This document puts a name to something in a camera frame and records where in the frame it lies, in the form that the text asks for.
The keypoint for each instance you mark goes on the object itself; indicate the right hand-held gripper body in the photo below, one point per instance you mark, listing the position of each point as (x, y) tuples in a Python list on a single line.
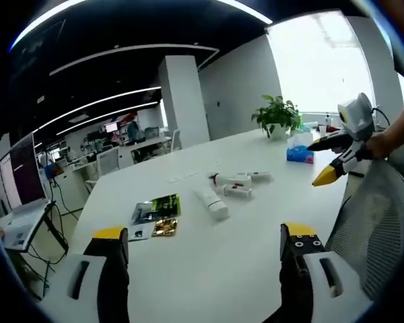
[(357, 117)]

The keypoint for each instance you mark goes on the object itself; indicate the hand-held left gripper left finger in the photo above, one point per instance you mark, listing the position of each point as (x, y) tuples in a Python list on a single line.
[(87, 286)]

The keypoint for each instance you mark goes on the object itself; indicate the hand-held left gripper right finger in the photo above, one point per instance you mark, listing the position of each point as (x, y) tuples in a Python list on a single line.
[(318, 286)]

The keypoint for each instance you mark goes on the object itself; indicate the slim white skincare tube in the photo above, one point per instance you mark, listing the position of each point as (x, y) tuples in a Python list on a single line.
[(261, 175)]

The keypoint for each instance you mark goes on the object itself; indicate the white skincare bottle red label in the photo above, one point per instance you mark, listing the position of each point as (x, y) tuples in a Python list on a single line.
[(237, 191)]

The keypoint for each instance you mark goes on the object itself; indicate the white skincare bottle red pump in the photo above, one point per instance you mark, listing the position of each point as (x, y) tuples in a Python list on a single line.
[(227, 180)]

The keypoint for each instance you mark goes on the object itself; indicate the large white skincare tube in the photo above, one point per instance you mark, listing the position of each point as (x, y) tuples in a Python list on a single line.
[(212, 203)]

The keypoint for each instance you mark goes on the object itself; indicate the white bottle dark cap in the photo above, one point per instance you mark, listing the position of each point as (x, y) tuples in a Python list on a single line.
[(329, 120)]

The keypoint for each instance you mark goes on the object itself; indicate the person's right hand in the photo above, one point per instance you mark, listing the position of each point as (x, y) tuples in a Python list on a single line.
[(377, 144)]

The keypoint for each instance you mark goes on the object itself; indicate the blue tissue box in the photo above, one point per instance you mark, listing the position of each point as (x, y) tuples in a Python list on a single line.
[(299, 153)]

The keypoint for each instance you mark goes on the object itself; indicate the potted green plant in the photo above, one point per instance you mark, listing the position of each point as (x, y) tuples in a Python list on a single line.
[(277, 116)]

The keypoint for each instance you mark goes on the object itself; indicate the grey mesh office chair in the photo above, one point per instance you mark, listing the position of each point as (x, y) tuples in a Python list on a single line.
[(377, 222)]

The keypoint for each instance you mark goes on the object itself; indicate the white printed card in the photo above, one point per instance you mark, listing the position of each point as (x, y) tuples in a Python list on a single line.
[(139, 233)]

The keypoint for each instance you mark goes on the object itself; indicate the gold foil packet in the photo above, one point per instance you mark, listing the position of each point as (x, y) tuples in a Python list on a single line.
[(165, 227)]

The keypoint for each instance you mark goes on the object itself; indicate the dark green printed packet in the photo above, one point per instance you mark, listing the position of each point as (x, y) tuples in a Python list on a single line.
[(158, 207)]

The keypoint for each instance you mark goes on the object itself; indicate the open laptop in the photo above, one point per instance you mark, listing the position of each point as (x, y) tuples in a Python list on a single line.
[(23, 188)]

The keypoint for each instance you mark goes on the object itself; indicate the white office chair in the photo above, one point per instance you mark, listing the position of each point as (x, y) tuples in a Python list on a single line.
[(176, 139), (107, 161)]

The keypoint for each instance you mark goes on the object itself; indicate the background computer monitor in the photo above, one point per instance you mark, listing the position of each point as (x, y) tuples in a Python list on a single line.
[(111, 127)]

